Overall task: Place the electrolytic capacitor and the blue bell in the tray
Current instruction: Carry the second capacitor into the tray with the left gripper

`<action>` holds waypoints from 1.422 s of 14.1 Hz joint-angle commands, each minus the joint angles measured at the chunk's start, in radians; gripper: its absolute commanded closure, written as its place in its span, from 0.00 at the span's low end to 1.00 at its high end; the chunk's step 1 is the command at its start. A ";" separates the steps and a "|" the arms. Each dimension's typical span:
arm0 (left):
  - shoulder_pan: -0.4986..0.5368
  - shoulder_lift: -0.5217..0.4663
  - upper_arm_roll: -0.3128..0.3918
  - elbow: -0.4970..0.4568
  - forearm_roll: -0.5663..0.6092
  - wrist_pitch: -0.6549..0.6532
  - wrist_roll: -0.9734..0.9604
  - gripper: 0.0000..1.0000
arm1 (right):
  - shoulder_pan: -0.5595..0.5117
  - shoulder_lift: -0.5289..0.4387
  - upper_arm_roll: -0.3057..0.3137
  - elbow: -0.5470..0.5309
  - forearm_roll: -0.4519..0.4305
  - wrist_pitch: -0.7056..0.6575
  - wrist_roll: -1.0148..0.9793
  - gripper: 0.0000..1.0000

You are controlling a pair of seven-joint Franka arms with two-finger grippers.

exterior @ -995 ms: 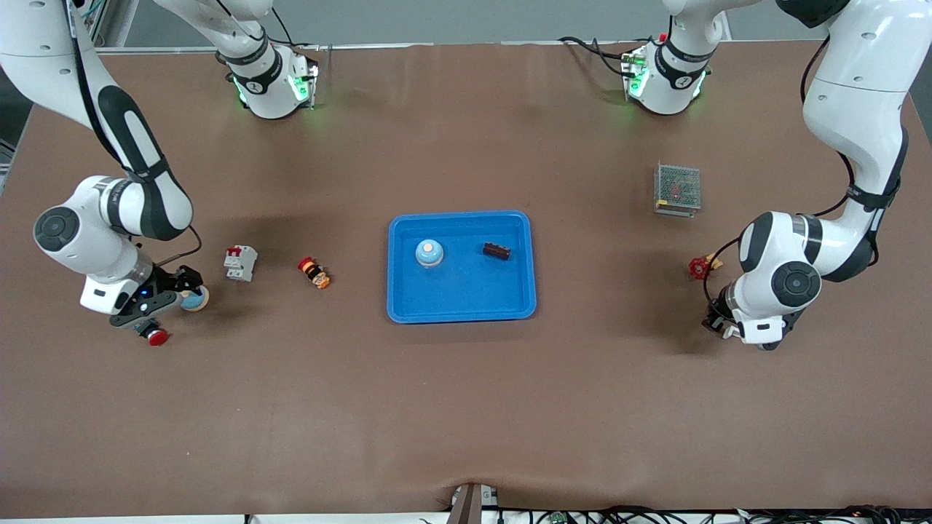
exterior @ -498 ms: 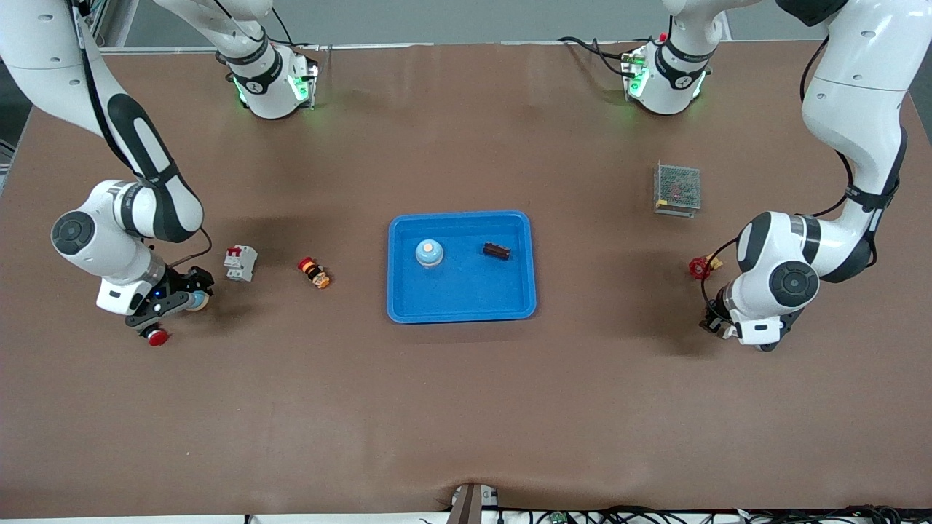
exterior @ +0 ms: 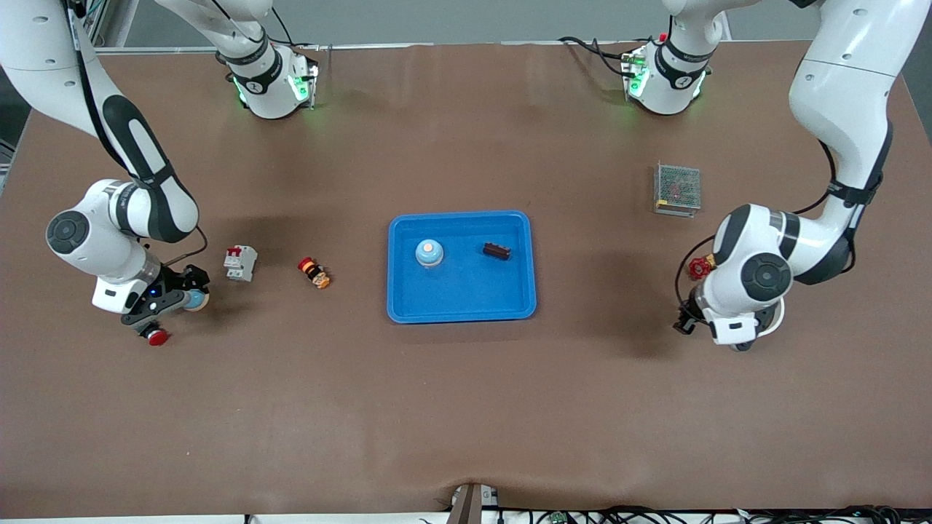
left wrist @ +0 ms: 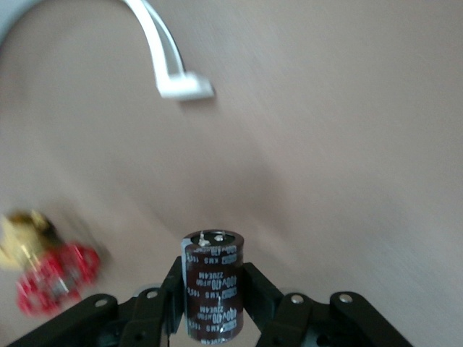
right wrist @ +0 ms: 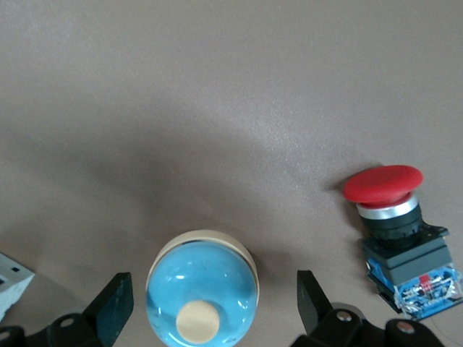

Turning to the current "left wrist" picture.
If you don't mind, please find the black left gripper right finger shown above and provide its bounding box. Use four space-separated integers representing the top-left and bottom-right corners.
240 262 413 347

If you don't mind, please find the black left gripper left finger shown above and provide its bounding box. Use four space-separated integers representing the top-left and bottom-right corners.
7 255 190 347

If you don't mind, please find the small black connector block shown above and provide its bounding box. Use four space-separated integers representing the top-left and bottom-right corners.
180 229 246 344

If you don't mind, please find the white curved plastic clamp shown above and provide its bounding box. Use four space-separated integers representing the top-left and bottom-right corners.
0 0 215 100

